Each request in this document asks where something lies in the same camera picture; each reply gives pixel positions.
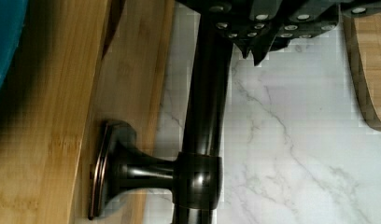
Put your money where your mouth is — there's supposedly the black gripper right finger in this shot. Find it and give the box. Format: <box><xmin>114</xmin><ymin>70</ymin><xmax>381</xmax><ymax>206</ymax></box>
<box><xmin>250</xmin><ymin>0</ymin><xmax>381</xmax><ymax>65</ymax></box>

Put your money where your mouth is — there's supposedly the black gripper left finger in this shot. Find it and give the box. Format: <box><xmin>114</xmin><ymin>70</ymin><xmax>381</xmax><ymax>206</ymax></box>
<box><xmin>177</xmin><ymin>0</ymin><xmax>281</xmax><ymax>60</ymax></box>

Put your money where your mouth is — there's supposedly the wooden drawer with dark handle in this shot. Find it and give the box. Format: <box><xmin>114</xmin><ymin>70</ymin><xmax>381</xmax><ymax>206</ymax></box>
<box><xmin>0</xmin><ymin>0</ymin><xmax>232</xmax><ymax>224</ymax></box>

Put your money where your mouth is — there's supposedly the wooden board with dark rim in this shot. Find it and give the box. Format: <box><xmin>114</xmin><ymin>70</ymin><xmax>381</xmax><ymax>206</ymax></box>
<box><xmin>343</xmin><ymin>13</ymin><xmax>381</xmax><ymax>132</ymax></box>

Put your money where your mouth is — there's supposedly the teal blue object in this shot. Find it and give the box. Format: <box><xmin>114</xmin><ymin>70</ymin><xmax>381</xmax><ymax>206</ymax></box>
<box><xmin>0</xmin><ymin>0</ymin><xmax>28</xmax><ymax>90</ymax></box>

